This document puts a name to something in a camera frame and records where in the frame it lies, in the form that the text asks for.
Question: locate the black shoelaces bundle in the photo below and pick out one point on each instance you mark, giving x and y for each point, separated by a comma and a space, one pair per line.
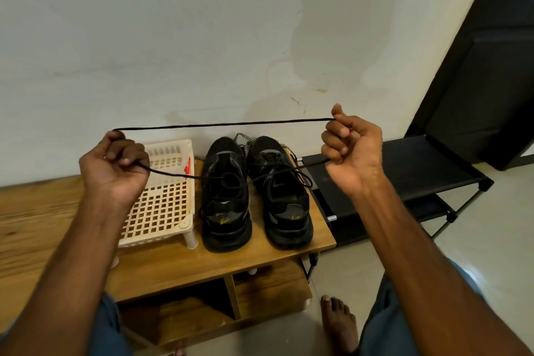
225, 124

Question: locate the person's left hand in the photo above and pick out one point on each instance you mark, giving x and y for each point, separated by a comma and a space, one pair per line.
113, 172

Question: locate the person's left forearm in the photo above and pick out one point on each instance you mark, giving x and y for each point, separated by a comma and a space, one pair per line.
58, 285

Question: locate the red label sticker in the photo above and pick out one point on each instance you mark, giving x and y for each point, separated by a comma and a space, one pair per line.
188, 165

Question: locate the black white patterned shoelace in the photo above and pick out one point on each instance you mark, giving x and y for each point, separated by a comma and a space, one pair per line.
290, 153
242, 141

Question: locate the person's right hand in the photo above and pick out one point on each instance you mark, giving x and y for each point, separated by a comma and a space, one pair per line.
355, 151

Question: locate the low wooden table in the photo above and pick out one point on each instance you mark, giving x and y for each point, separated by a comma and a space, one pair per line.
33, 218

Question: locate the person's right forearm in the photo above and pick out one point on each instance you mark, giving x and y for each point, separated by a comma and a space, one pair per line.
434, 276

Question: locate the large white plastic tray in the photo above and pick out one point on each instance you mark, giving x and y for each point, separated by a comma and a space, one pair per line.
158, 210

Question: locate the dark door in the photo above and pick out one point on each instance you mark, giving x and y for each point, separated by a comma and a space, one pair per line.
484, 59

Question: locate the black shoe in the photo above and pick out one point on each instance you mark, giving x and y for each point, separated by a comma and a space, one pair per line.
284, 210
225, 210

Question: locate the black shoe rack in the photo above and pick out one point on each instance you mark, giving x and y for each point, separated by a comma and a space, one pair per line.
417, 164

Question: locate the person's blue shorts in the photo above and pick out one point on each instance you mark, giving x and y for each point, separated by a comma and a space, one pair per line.
384, 318

